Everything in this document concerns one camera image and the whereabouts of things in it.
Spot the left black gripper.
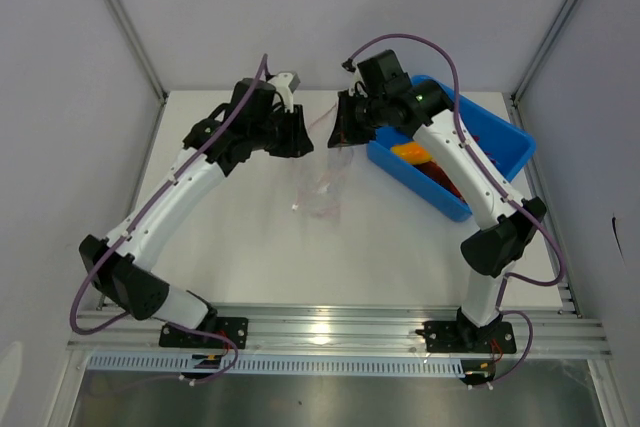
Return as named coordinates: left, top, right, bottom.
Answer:
left=250, top=104, right=314, bottom=159

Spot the slotted cable duct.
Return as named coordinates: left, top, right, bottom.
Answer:
left=87, top=352, right=464, bottom=378

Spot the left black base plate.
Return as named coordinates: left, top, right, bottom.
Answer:
left=158, top=316, right=249, bottom=350

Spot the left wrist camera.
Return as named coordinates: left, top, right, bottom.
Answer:
left=268, top=71, right=300, bottom=98

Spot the clear zip top bag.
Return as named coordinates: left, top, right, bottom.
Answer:
left=291, top=104, right=355, bottom=224

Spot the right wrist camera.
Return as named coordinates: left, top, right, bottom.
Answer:
left=357, top=49, right=411, bottom=97

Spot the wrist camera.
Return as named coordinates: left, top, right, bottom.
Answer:
left=268, top=71, right=300, bottom=98
left=357, top=49, right=411, bottom=97

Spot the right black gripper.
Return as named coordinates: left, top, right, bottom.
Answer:
left=328, top=89, right=388, bottom=149

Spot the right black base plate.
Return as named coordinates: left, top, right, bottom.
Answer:
left=414, top=317, right=517, bottom=354

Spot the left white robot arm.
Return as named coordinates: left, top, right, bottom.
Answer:
left=79, top=72, right=313, bottom=347

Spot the red toy lobster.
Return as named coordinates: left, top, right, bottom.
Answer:
left=472, top=134, right=502, bottom=168

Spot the blue plastic bin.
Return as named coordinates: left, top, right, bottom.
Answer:
left=377, top=77, right=546, bottom=230

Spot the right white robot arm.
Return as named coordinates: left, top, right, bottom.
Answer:
left=327, top=79, right=547, bottom=351

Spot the yellow orange toy fruit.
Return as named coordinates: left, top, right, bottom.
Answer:
left=391, top=142, right=432, bottom=165

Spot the aluminium rail frame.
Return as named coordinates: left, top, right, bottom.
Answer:
left=67, top=304, right=612, bottom=359

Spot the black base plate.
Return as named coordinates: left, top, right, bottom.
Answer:
left=158, top=316, right=249, bottom=350
left=414, top=317, right=517, bottom=354

